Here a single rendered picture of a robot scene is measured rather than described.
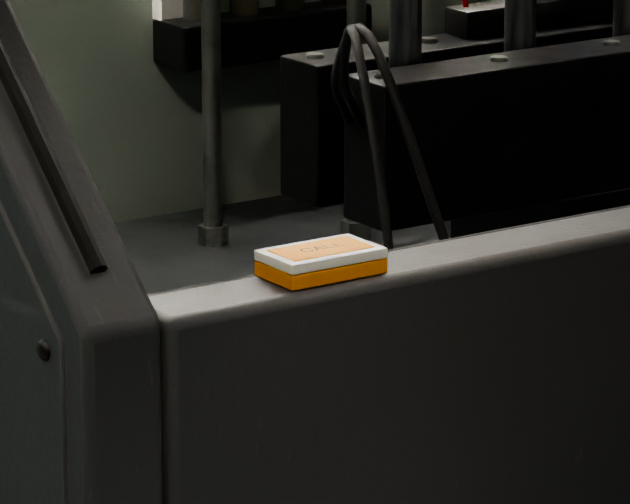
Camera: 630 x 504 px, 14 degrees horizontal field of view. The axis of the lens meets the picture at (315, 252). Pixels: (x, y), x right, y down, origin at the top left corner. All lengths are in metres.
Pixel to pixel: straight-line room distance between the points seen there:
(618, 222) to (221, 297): 0.22
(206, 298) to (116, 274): 0.05
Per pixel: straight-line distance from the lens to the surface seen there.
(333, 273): 1.13
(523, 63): 1.45
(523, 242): 1.21
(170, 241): 1.66
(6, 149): 1.11
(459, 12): 1.52
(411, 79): 1.40
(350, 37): 1.31
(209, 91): 1.62
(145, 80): 1.70
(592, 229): 1.23
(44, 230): 1.09
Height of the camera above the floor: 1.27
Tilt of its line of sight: 16 degrees down
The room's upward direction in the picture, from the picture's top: straight up
